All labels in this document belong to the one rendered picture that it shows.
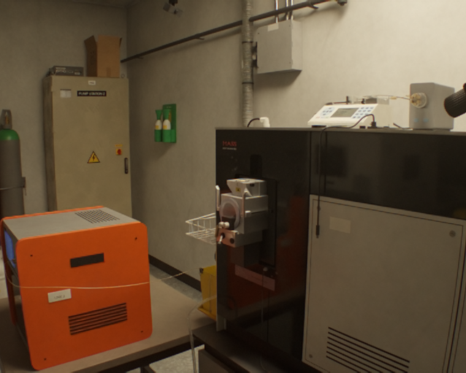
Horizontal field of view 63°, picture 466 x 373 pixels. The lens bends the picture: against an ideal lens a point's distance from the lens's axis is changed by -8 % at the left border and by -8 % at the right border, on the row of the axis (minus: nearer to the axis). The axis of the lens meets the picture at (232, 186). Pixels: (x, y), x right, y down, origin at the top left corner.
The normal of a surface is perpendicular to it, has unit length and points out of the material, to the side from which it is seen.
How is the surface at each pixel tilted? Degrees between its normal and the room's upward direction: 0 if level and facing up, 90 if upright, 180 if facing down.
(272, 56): 90
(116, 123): 90
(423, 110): 90
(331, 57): 90
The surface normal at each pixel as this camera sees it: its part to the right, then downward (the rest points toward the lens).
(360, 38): -0.78, 0.09
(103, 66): 0.63, 0.11
